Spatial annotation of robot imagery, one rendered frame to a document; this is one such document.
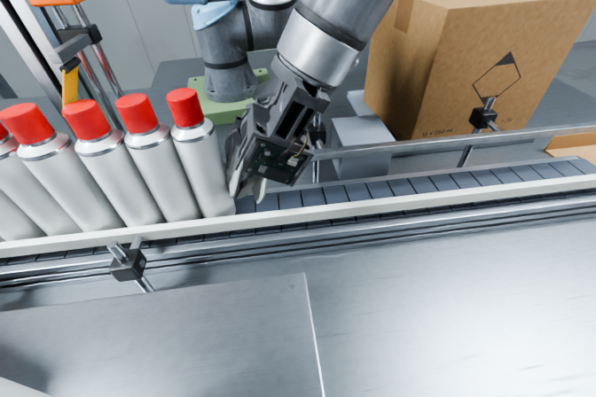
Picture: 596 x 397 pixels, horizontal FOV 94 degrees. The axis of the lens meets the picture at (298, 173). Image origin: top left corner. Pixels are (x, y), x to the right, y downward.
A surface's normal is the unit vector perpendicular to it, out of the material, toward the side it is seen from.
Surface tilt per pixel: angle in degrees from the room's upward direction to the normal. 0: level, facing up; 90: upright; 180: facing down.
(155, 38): 90
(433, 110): 90
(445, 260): 0
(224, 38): 91
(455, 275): 0
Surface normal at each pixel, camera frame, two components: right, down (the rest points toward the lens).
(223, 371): -0.03, -0.75
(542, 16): 0.24, 0.64
